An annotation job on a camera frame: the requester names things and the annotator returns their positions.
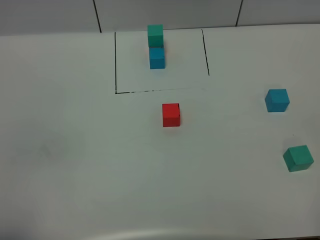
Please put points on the blue template cube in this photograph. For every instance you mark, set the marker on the blue template cube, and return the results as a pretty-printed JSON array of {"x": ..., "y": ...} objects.
[{"x": 157, "y": 58}]

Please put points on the red cube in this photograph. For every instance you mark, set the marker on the red cube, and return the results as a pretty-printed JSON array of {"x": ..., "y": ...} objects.
[{"x": 171, "y": 116}]

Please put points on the green template cube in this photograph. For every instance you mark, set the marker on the green template cube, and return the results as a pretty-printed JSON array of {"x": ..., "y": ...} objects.
[{"x": 155, "y": 35}]

